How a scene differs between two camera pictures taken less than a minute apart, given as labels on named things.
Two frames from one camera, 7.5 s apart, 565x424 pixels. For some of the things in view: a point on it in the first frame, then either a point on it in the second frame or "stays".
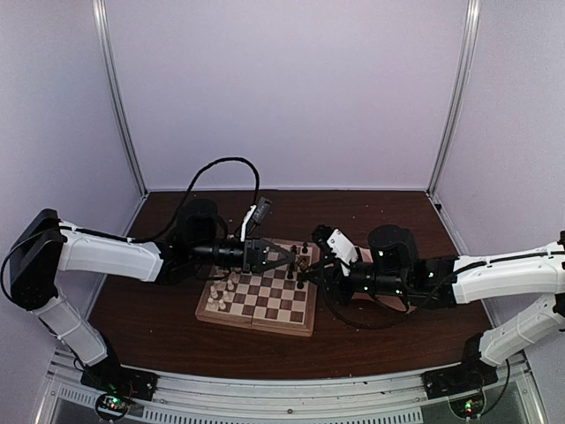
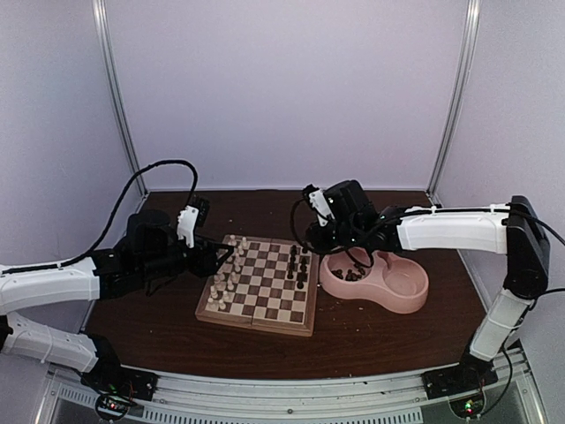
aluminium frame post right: [453, 120] stays
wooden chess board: [279, 301] stays
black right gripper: [331, 276] → [320, 245]
